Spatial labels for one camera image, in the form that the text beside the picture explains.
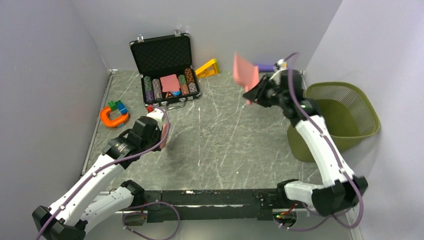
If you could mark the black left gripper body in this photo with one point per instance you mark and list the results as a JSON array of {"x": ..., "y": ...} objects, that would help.
[{"x": 155, "y": 140}]

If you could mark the pink card in case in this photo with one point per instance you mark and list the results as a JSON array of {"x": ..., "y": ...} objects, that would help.
[{"x": 169, "y": 83}]

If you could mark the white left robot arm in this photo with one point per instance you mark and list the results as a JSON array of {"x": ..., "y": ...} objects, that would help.
[{"x": 77, "y": 212}]

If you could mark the pink hand brush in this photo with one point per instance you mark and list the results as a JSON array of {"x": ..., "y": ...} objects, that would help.
[{"x": 164, "y": 136}]

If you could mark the black poker chip case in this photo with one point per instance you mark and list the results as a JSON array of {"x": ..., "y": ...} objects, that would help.
[{"x": 161, "y": 56}]

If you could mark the pink plastic dustpan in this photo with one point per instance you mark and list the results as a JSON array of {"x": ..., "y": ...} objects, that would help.
[{"x": 245, "y": 73}]

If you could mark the olive green mesh wastebasket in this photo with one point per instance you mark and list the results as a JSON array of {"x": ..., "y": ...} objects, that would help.
[{"x": 349, "y": 115}]

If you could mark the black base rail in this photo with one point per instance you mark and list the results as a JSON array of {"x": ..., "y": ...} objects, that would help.
[{"x": 214, "y": 204}]

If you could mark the purple cylinder toy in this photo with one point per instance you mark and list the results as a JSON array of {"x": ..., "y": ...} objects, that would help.
[{"x": 264, "y": 68}]

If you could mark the orange plastic ring toy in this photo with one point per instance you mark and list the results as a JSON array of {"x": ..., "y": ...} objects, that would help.
[{"x": 105, "y": 116}]

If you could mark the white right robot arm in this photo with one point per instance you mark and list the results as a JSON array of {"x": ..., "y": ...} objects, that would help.
[{"x": 341, "y": 188}]

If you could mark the green and blue blocks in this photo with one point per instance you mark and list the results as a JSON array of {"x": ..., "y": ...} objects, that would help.
[{"x": 118, "y": 105}]

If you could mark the yellow triangular toy block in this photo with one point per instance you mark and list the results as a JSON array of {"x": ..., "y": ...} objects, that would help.
[{"x": 208, "y": 69}]

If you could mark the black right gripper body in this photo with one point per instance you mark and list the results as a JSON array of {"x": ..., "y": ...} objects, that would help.
[{"x": 269, "y": 93}]

